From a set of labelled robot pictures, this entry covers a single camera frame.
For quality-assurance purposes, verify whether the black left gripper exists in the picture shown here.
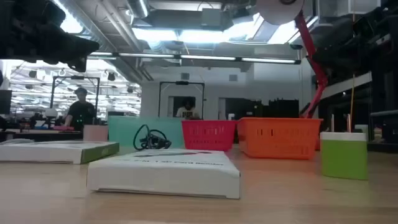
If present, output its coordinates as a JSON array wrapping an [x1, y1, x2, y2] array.
[[0, 0, 100, 73]]

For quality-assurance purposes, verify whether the white card reader box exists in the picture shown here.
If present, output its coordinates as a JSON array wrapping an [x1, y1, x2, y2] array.
[[86, 148, 241, 200], [0, 141, 121, 165]]

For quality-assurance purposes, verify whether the black cable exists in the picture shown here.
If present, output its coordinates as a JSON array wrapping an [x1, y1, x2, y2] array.
[[132, 124, 172, 152]]

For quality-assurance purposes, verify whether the green white charger cube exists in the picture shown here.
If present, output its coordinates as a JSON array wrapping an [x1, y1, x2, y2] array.
[[320, 113, 369, 180]]

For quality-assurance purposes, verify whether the teal plastic bin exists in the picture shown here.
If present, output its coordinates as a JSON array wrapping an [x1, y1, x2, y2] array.
[[108, 116, 186, 149]]

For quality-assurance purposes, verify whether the person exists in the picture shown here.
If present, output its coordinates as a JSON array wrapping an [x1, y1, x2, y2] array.
[[63, 87, 96, 131], [175, 98, 200, 120]]

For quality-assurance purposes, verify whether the black monitor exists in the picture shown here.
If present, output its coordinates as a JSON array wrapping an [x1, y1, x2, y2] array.
[[0, 90, 12, 115]]

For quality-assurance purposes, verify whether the red plastic basket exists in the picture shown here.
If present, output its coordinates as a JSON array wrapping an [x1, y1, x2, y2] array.
[[181, 119, 238, 152]]

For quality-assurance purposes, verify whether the white round lamp head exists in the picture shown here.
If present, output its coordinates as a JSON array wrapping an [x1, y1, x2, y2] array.
[[255, 0, 305, 26]]

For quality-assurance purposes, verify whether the black cabinet row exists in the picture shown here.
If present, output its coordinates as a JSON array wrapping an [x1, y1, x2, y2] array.
[[236, 98, 300, 118]]

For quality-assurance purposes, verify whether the orange plastic basket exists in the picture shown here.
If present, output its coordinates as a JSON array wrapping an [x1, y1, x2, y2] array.
[[236, 117, 324, 160]]

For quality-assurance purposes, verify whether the black camera rig frame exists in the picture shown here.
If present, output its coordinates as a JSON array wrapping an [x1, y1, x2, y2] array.
[[158, 81, 205, 121], [49, 75, 101, 119]]

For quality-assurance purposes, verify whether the yellow hanging cable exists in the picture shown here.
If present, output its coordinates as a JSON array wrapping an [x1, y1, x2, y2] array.
[[349, 74, 356, 133]]

